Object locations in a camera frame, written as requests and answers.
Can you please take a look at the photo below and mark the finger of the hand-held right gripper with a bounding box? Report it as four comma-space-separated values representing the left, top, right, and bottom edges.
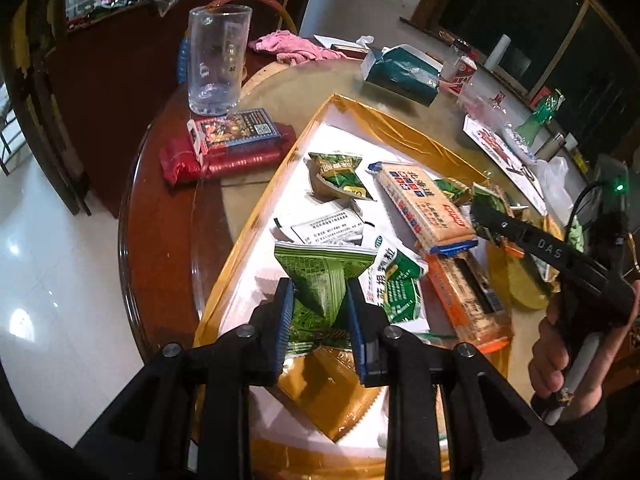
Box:
472, 199, 532, 257

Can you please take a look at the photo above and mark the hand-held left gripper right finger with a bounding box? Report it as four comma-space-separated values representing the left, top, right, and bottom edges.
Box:
346, 277, 581, 480

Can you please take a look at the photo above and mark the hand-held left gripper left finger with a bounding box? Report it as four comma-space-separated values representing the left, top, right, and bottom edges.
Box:
75, 277, 296, 480

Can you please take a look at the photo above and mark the green snack packet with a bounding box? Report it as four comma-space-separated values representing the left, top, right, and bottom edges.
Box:
432, 177, 471, 208
305, 151, 376, 202
274, 241, 377, 356

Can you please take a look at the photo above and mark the yellow snack packet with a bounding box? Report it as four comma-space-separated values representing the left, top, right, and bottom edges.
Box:
277, 345, 391, 443

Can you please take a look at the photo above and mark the blue orange rectangular cracker packet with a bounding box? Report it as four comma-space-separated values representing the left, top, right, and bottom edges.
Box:
368, 161, 479, 256

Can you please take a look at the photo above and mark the long orange cracker packet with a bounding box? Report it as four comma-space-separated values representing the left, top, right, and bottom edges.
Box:
425, 250, 513, 353

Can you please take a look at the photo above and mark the white printed sachet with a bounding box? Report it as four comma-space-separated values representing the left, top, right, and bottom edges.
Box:
270, 200, 376, 248

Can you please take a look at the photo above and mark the gold rimmed white tray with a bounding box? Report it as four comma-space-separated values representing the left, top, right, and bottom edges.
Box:
192, 92, 516, 480

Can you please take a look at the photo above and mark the person's right forearm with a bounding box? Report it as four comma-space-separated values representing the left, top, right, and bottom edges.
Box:
530, 390, 640, 480

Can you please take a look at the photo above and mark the person's right hand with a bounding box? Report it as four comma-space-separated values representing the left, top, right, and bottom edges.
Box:
527, 290, 640, 421

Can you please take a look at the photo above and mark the green white sachet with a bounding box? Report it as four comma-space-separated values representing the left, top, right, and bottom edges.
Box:
357, 235, 430, 333

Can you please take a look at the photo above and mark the clear plastic bag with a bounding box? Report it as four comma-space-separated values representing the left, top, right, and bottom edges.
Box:
535, 156, 576, 216

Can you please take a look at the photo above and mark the printed paper sheet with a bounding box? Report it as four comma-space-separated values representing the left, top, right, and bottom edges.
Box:
462, 112, 548, 213

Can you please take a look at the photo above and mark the steel thermos flask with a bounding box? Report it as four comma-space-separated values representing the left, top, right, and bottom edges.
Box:
537, 131, 566, 161

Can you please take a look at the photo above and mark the green plastic bottle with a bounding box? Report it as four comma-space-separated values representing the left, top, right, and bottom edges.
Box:
515, 89, 566, 148

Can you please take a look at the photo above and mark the clear plastic container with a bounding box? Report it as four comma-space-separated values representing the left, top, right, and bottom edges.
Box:
457, 67, 506, 116

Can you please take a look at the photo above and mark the white paper roll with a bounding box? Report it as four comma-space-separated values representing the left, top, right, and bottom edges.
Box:
487, 34, 513, 68

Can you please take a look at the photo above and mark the green tissue box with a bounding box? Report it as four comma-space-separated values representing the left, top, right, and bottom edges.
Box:
361, 44, 443, 107

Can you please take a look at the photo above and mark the red plastic packet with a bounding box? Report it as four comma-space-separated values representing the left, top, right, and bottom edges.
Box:
159, 122, 297, 186

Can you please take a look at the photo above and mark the pink cloth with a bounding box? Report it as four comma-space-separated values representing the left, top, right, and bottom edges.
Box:
248, 30, 346, 66

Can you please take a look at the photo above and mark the clear glass mug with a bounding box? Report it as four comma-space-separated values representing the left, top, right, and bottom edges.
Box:
187, 4, 253, 116

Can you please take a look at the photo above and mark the dark wooden sideboard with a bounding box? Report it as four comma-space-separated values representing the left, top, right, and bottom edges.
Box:
45, 0, 201, 218

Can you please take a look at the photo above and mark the black cable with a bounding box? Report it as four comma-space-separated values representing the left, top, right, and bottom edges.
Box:
565, 180, 608, 241

